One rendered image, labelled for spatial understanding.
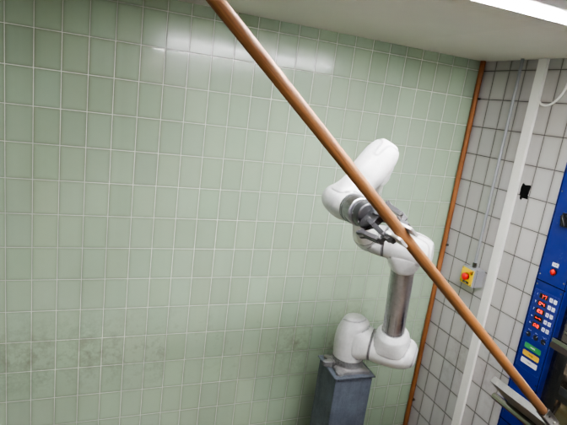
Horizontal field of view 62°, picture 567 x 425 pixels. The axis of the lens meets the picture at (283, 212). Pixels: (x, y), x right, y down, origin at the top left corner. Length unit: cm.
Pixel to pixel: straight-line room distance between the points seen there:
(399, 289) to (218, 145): 104
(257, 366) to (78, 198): 130
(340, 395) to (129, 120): 161
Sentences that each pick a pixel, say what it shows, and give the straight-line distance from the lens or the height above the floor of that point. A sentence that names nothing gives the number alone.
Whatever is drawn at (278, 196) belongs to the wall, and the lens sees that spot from 237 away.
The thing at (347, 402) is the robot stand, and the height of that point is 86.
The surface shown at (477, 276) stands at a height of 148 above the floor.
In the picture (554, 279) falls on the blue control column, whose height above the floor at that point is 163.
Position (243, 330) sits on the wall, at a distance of 259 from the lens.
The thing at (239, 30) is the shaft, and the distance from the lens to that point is 99.
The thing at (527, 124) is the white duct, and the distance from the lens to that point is 261.
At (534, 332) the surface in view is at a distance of 255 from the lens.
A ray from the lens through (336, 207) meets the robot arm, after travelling 144.
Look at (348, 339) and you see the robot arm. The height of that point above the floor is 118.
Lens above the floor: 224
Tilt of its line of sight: 13 degrees down
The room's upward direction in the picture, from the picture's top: 8 degrees clockwise
